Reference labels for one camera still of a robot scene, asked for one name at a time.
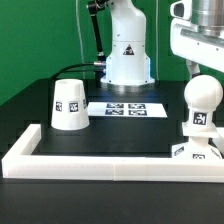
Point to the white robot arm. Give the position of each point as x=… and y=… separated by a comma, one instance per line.
x=128, y=65

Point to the white marker sheet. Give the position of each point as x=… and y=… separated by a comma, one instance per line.
x=112, y=109

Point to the white U-shaped fence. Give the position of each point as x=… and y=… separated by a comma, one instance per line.
x=21, y=162

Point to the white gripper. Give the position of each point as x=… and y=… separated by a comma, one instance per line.
x=187, y=42

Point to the white lamp base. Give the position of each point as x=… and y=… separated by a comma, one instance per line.
x=197, y=147

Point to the white lamp bulb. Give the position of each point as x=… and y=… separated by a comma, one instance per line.
x=202, y=94

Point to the white lamp shade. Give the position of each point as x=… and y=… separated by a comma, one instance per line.
x=69, y=110

